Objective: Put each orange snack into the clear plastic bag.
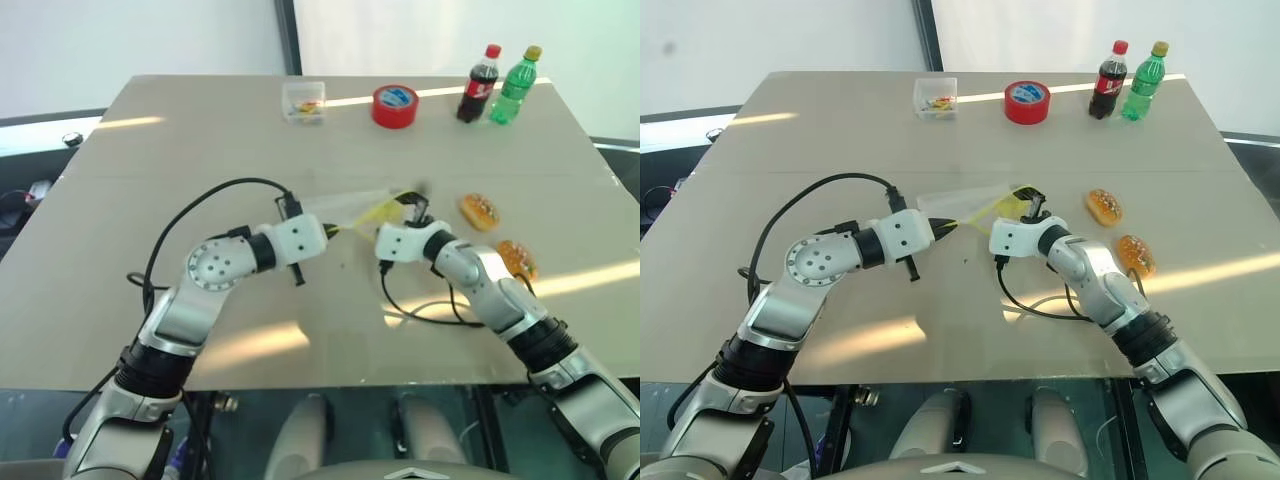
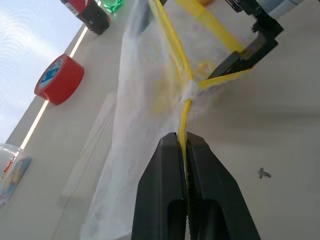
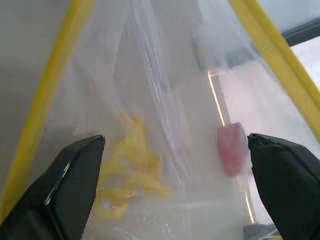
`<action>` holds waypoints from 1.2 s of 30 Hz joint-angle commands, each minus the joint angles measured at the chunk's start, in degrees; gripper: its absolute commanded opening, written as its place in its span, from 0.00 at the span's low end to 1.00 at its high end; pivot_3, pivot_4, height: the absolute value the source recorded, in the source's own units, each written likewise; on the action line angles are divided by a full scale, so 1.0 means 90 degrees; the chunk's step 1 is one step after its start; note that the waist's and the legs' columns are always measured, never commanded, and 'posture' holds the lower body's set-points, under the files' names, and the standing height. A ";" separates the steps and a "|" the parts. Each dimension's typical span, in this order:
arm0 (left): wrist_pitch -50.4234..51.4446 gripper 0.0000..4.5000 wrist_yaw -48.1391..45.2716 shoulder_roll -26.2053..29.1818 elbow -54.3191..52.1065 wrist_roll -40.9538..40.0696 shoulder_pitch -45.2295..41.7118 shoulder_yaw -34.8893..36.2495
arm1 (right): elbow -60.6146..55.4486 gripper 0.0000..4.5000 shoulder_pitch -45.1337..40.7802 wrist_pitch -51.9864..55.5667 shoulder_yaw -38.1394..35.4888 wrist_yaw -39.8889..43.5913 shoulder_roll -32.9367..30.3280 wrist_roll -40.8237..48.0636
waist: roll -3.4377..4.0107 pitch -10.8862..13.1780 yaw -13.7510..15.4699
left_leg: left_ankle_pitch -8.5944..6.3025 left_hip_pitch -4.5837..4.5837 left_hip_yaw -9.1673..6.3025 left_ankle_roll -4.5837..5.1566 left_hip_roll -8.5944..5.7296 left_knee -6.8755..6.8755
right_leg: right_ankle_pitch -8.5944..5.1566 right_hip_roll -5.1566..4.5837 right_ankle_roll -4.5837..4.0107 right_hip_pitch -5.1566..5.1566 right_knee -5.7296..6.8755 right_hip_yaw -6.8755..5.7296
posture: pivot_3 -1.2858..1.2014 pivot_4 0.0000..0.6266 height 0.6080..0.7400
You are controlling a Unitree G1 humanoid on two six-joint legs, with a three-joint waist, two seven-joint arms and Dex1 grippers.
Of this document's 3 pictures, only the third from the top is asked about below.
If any clear yellow-trimmed plastic bag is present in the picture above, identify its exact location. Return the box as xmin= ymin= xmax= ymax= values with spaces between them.
xmin=0 ymin=0 xmax=320 ymax=240

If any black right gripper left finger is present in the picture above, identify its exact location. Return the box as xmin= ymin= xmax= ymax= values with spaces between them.
xmin=0 ymin=134 xmax=106 ymax=240

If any orange-yellow snack pack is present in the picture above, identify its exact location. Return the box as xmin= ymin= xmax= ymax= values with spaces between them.
xmin=96 ymin=112 xmax=173 ymax=221

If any red snack pack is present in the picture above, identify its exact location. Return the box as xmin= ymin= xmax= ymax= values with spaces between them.
xmin=216 ymin=121 xmax=250 ymax=177

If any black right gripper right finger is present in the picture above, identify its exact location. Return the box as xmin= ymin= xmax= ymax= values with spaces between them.
xmin=246 ymin=133 xmax=320 ymax=240

